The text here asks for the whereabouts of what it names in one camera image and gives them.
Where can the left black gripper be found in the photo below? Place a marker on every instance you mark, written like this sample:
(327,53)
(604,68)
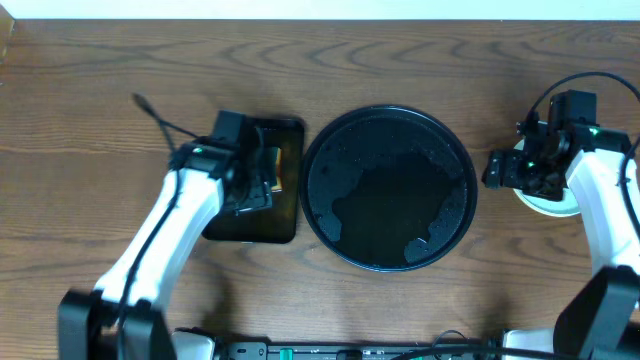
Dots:
(259,167)

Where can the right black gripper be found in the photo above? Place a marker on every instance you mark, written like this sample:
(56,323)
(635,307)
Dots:
(508,177)

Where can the light blue plate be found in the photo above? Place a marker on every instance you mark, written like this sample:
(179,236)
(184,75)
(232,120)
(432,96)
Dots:
(566,207)

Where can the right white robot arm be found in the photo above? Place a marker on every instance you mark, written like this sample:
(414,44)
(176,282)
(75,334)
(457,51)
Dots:
(593,165)

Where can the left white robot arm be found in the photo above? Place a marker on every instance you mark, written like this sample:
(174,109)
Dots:
(123,317)

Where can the rectangular black water tray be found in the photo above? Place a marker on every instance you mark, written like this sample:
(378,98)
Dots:
(278,224)

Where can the round black tray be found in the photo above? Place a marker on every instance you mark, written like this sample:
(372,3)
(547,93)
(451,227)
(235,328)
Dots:
(388,188)

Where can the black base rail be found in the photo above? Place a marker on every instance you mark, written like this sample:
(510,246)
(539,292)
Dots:
(263,350)

